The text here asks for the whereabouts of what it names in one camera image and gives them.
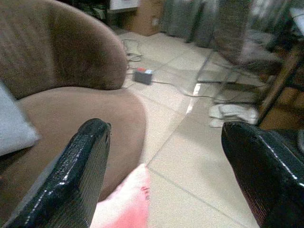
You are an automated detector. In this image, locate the dark metal frame table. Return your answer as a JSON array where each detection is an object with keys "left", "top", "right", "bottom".
[{"left": 256, "top": 42, "right": 304, "bottom": 126}]

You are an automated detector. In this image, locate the thin floor cable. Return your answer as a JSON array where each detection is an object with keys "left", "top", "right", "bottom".
[{"left": 121, "top": 38, "right": 216, "bottom": 97}]

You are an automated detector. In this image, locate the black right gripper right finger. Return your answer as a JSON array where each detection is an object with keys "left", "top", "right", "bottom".
[{"left": 221, "top": 121, "right": 304, "bottom": 228}]

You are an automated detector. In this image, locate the black box with red label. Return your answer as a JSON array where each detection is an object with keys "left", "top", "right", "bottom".
[{"left": 134, "top": 67, "right": 153, "bottom": 86}]

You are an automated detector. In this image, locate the grey cushion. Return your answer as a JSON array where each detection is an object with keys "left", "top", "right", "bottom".
[{"left": 0, "top": 80, "right": 41, "bottom": 157}]

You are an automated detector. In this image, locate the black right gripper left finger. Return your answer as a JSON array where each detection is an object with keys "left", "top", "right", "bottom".
[{"left": 2, "top": 118, "right": 112, "bottom": 228}]

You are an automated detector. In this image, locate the brown cardboard box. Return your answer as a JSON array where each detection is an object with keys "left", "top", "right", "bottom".
[{"left": 132, "top": 0, "right": 164, "bottom": 37}]

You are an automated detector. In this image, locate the white folded cloth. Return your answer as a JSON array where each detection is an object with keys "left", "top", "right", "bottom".
[{"left": 209, "top": 102, "right": 260, "bottom": 128}]

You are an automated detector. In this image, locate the pink pillow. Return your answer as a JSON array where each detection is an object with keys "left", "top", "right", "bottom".
[{"left": 89, "top": 163, "right": 152, "bottom": 228}]

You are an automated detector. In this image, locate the brown round sofa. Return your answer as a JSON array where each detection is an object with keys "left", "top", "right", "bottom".
[{"left": 0, "top": 0, "right": 147, "bottom": 224}]

